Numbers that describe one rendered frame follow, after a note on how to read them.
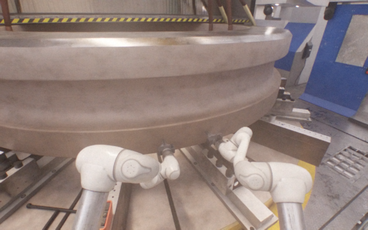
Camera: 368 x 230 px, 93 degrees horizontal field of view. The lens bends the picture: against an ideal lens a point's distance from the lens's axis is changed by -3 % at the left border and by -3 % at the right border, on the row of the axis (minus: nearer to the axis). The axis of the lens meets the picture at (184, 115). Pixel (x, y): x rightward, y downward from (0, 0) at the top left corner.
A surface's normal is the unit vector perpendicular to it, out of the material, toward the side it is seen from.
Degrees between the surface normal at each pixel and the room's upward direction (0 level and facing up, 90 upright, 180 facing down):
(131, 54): 90
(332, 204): 0
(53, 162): 72
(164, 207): 0
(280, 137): 90
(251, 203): 0
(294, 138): 90
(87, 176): 50
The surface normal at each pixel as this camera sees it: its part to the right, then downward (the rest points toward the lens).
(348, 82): -0.88, 0.21
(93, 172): -0.14, -0.22
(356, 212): 0.02, -0.88
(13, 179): 0.96, 0.15
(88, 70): 0.11, 0.47
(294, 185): 0.01, -0.43
